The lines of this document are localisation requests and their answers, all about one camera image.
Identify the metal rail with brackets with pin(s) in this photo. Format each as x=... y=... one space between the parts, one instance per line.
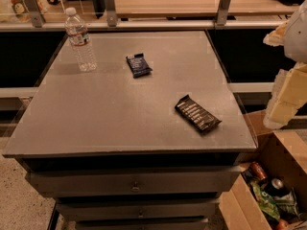
x=48 y=15

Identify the wooden desk top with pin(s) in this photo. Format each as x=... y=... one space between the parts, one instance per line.
x=160 y=8

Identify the grey drawer cabinet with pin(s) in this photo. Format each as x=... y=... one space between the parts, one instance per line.
x=108 y=120

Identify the orange packaged item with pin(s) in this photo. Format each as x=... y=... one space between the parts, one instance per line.
x=14 y=11

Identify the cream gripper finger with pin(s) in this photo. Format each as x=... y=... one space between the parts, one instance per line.
x=276 y=37
x=289 y=94

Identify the dark blue blueberry rxbar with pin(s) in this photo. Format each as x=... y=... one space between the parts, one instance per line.
x=138 y=65

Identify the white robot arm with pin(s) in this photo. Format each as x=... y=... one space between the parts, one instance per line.
x=295 y=40

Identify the brown cardboard box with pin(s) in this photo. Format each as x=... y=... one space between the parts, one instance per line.
x=283 y=154

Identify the dark silver-top can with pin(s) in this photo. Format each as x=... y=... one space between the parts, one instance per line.
x=276 y=187

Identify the middle grey drawer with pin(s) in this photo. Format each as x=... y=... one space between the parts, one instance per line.
x=141 y=209

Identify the clear plastic water bottle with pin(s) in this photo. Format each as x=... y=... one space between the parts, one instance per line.
x=80 y=40

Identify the upper grey drawer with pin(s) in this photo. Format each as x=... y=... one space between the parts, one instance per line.
x=142 y=181

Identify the black chocolate rxbar wrapper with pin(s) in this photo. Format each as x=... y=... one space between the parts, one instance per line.
x=201 y=119

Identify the green snack bag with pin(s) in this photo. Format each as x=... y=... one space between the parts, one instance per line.
x=265 y=202

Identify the red soda can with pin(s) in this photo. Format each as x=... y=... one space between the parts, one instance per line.
x=258 y=171

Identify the grey drawer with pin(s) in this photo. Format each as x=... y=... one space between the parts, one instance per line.
x=141 y=209
x=142 y=181

